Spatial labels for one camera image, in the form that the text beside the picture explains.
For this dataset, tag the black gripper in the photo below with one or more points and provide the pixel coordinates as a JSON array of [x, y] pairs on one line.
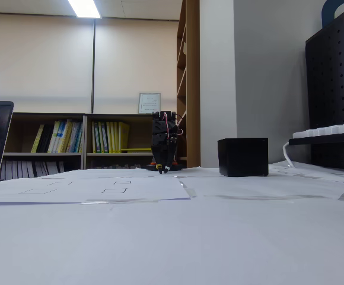
[[161, 149]]

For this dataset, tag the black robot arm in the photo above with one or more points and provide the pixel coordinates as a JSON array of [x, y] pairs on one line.
[[160, 121]]

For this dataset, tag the black plastic box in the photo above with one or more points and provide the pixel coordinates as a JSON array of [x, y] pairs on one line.
[[243, 157]]

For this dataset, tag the yellow flat folder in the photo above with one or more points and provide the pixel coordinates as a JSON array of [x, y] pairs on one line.
[[136, 149]]

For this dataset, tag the paper sheet with drawn squares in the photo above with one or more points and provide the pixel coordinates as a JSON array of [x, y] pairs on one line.
[[148, 190]]

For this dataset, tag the low wooden bookcase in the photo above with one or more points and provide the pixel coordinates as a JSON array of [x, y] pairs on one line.
[[142, 130], [20, 117]]

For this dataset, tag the framed certificate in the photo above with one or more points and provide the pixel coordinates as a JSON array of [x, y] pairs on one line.
[[149, 102]]

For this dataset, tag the green white binder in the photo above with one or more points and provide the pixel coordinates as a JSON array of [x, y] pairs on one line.
[[94, 139], [98, 139], [103, 138]]

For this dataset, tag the white paper sheet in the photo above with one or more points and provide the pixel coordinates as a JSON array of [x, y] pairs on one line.
[[160, 243], [308, 172], [249, 187]]

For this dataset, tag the yellow blue book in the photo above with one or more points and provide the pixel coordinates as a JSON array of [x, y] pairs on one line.
[[62, 136]]

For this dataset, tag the white yellow book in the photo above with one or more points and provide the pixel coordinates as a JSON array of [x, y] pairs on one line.
[[53, 138]]

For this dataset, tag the black book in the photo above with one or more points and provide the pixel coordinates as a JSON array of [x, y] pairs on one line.
[[45, 139]]

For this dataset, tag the yellow leaning book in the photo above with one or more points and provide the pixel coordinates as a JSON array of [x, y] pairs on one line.
[[37, 139]]

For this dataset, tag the tall wooden bookcase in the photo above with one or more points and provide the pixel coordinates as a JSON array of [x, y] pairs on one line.
[[193, 29]]

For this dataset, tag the black shelf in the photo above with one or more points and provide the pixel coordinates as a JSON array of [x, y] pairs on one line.
[[323, 140]]

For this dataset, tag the white power strip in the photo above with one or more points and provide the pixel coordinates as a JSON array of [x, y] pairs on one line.
[[332, 129]]

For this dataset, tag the ceiling light panel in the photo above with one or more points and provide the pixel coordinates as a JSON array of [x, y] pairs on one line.
[[84, 8]]

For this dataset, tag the black pegboard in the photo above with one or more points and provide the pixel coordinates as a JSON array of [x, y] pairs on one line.
[[332, 89]]

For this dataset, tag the blue curved panel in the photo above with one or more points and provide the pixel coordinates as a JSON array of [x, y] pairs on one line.
[[327, 12]]

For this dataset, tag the dark vertical wall strip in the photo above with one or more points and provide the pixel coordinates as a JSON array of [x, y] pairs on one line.
[[93, 65]]

